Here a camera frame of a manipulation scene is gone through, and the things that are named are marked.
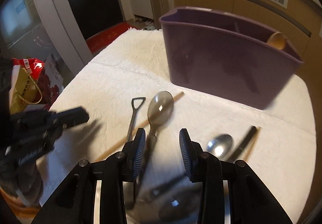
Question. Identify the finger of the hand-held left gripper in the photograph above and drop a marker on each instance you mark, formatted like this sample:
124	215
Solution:
74	117

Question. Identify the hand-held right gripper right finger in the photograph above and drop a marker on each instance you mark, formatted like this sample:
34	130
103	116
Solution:
185	156

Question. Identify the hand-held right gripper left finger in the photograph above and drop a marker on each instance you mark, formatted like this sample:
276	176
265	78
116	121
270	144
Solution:
139	153

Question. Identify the wooden chopstick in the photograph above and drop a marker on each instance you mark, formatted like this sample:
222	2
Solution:
110	151

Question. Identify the shiny metal spoon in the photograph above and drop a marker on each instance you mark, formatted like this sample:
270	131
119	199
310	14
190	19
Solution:
221	144

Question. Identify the translucent brown plastic spoon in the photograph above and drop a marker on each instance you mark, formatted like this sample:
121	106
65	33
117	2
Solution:
159	108

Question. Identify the purple utensil holder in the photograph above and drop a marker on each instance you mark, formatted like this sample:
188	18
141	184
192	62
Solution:
213	63

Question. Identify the red and yellow bags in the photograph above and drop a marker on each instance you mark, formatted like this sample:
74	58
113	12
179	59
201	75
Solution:
50	83

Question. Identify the yellow paper bag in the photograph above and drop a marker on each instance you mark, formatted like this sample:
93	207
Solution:
24	90

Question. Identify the white towel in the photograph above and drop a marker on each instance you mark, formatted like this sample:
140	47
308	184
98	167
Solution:
113	75

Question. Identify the red doormat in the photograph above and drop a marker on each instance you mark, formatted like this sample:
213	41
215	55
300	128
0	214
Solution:
110	35

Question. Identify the shoes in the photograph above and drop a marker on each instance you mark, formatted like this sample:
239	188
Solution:
146	22

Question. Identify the wooden spoon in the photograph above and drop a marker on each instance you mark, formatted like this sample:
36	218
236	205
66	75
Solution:
276	40

